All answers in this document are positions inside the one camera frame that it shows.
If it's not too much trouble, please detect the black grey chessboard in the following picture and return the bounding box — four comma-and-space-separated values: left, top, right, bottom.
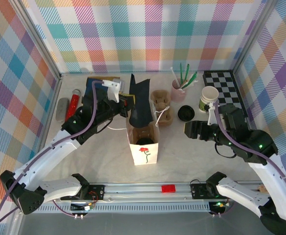
202, 70, 248, 122

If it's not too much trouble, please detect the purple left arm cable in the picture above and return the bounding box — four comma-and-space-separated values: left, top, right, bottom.
0, 80, 107, 227

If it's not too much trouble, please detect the black plastic cup lid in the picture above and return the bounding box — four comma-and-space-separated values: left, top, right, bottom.
135, 138, 155, 145

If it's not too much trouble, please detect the small electronics board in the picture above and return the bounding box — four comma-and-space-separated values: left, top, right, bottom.
208, 200, 229, 212
70, 202, 95, 213

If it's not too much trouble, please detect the grey slotted cable duct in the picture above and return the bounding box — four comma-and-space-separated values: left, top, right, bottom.
35, 205, 212, 213

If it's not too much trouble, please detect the white paper straw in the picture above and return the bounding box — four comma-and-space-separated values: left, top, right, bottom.
178, 77, 199, 90

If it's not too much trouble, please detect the red plastic block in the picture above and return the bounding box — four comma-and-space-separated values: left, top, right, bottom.
161, 185, 177, 194

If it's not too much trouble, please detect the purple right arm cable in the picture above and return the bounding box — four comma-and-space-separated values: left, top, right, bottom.
213, 102, 286, 217

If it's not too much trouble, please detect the grey oblong case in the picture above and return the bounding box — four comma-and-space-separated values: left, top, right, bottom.
55, 97, 70, 122

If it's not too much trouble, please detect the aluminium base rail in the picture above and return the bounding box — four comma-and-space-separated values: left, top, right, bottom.
42, 180, 283, 203

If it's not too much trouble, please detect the aluminium frame post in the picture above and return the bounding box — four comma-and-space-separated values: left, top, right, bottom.
9, 0, 62, 81
232, 0, 275, 74

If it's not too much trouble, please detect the green paper cup stack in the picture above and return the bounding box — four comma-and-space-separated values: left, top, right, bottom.
198, 86, 220, 113

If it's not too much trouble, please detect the blue paper napkin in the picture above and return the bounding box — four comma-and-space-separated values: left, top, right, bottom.
86, 77, 103, 98

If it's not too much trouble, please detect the white flower paper bag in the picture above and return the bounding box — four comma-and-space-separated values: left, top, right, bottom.
107, 105, 171, 166

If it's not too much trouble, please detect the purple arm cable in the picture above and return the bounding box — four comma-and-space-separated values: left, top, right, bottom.
213, 102, 286, 217
0, 80, 107, 227

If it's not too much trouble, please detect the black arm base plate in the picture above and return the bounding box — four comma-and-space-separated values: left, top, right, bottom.
84, 185, 106, 201
191, 181, 231, 199

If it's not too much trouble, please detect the red glitter tube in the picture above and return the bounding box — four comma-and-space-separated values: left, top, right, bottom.
64, 89, 82, 123

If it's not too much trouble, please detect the white plastic straw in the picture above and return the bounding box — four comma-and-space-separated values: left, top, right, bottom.
170, 67, 180, 85

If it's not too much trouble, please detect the pink straw holder cup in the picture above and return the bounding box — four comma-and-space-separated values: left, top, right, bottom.
171, 79, 187, 102

